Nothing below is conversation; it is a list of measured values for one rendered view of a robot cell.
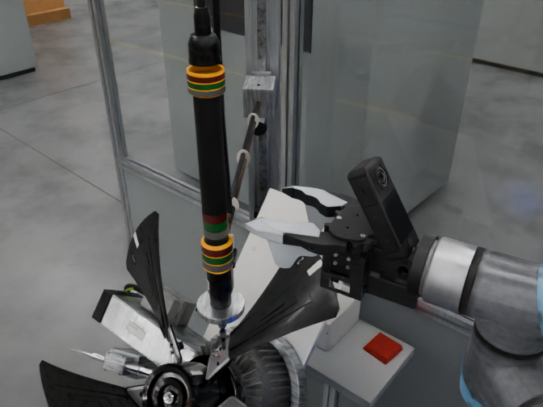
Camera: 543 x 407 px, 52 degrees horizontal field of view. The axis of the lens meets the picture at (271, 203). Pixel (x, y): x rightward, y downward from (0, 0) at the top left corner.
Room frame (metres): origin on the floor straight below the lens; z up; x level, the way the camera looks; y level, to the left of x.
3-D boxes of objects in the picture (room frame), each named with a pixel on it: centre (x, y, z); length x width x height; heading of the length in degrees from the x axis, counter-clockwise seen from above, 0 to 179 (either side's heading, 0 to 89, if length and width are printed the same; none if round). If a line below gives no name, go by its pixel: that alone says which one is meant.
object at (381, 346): (1.08, -0.31, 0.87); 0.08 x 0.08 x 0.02; 44
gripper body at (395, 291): (0.51, -0.12, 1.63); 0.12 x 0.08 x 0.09; 61
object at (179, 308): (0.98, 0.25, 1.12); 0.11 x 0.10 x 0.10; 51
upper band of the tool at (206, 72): (0.61, 0.07, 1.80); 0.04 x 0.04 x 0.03
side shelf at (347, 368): (1.11, -0.19, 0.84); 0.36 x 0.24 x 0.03; 51
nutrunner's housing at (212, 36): (0.61, 0.07, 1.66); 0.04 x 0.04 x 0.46
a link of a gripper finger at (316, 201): (0.60, -0.05, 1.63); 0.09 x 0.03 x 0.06; 39
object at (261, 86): (1.24, 0.03, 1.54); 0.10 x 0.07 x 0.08; 176
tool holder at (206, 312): (0.62, 0.07, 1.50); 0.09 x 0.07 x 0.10; 176
